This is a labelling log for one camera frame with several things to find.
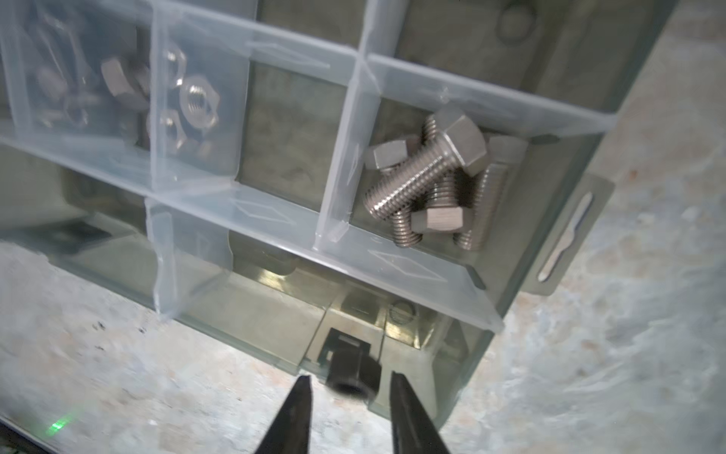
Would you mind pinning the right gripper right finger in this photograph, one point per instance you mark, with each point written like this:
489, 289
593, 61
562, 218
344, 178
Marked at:
412, 429

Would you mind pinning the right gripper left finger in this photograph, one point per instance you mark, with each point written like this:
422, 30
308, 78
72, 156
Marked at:
289, 432

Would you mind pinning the black hex nut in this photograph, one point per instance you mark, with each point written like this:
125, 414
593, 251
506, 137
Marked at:
354, 373

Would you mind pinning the grey compartment organizer box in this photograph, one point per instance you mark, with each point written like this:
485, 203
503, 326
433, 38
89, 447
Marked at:
256, 232

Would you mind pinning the silver hex bolt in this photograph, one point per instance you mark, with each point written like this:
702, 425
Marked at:
489, 188
441, 211
459, 144
393, 196

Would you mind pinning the silver hex nut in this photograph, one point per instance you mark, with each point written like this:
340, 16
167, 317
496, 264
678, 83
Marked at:
176, 63
199, 102

